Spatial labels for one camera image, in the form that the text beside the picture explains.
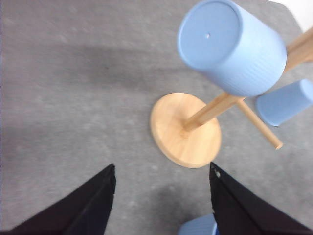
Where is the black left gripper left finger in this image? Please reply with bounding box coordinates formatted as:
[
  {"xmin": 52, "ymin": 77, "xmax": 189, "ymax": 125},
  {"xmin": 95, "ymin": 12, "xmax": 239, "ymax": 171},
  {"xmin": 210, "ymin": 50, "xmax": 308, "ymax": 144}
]
[{"xmin": 0, "ymin": 164, "xmax": 116, "ymax": 235}]

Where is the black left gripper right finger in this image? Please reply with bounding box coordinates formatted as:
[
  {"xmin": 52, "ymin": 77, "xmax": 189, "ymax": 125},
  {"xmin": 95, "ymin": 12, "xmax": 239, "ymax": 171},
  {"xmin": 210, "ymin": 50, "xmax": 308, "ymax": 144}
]
[{"xmin": 209, "ymin": 162, "xmax": 313, "ymax": 235}]

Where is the blue ribbed cup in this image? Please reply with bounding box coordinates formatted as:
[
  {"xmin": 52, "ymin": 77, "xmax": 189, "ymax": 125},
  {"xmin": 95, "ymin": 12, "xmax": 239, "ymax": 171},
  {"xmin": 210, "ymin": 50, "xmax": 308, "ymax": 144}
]
[
  {"xmin": 256, "ymin": 79, "xmax": 313, "ymax": 126},
  {"xmin": 178, "ymin": 0, "xmax": 287, "ymax": 97},
  {"xmin": 178, "ymin": 213, "xmax": 219, "ymax": 235}
]

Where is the wooden mug tree stand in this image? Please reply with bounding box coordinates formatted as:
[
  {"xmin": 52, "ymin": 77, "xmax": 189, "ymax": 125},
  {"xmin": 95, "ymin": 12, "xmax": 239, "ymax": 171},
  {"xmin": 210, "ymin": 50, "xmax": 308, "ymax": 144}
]
[{"xmin": 150, "ymin": 28, "xmax": 313, "ymax": 168}]

